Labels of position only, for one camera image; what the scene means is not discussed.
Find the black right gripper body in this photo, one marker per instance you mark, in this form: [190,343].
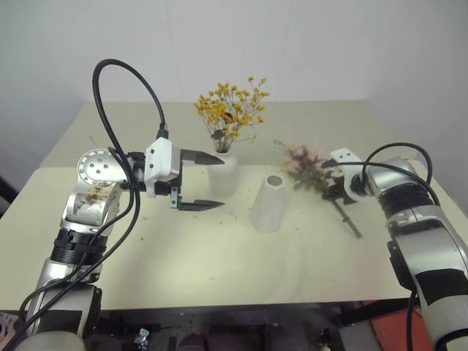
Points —
[338,188]

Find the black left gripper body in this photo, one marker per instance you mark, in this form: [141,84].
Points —
[177,195]

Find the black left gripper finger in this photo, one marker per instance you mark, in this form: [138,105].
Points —
[199,205]
[203,158]

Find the pink dried flower bouquet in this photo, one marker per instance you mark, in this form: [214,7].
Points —
[305,161]

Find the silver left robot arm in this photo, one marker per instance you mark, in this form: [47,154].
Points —
[96,169]

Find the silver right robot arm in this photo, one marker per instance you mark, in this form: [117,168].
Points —
[420,226]

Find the yellow dried flower bouquet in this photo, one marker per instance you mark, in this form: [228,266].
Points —
[228,109]

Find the white ceramic vase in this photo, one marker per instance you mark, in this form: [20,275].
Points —
[268,208]
[223,175]

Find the dark rounded shape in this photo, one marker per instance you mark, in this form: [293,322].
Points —
[192,343]

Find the small metal clamp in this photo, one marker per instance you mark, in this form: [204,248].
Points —
[142,335]

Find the red flat object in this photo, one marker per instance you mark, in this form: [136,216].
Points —
[395,331]

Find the colourful patterned object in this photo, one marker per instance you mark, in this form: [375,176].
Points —
[8,327]

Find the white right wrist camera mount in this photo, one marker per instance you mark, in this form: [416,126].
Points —
[345,155]

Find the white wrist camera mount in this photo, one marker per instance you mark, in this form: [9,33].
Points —
[160,161]
[345,155]

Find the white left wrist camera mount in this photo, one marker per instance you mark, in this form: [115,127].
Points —
[160,161]

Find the black metal frame bracket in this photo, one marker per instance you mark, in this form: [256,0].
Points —
[356,312]

